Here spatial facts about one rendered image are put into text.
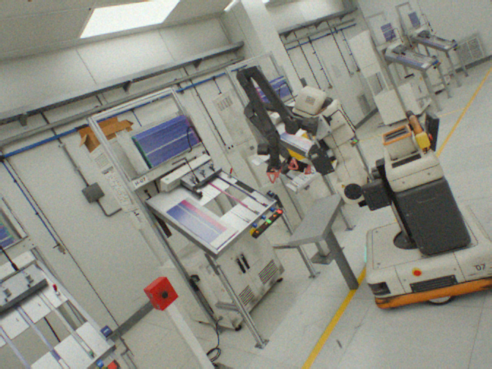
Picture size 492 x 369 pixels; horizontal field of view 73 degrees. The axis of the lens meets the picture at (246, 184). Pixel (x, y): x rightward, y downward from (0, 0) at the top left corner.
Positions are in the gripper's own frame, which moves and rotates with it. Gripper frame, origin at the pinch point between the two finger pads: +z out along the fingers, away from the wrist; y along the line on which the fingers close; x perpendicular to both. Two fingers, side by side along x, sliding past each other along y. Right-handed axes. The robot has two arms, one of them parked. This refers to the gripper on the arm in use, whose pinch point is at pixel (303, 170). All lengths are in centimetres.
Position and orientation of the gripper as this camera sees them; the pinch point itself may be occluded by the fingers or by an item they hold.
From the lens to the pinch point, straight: 206.5
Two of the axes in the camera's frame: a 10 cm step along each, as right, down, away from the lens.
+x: 3.9, -8.8, -2.6
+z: 2.5, 3.7, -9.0
